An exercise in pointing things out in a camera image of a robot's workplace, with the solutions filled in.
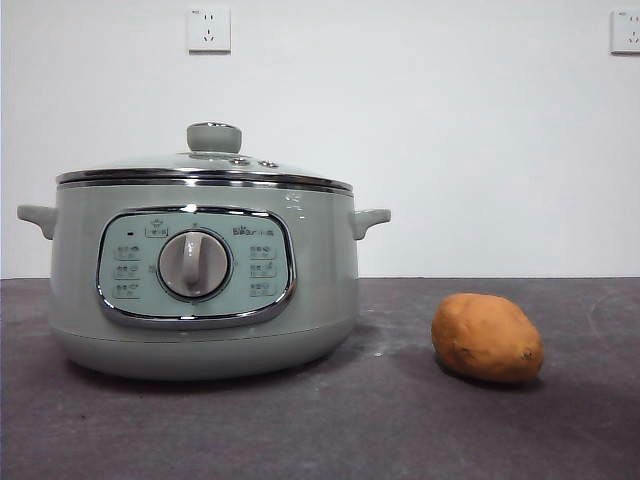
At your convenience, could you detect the glass lid with green knob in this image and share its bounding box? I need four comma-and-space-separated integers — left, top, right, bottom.
55, 121, 353, 194

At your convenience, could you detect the brown potato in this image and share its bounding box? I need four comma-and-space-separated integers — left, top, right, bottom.
431, 293, 545, 385

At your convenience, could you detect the green electric cooking pot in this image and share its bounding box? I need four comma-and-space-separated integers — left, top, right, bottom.
16, 183, 392, 382

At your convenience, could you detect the white wall socket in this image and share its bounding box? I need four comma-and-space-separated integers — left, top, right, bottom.
187, 6, 233, 55
609, 9, 640, 56

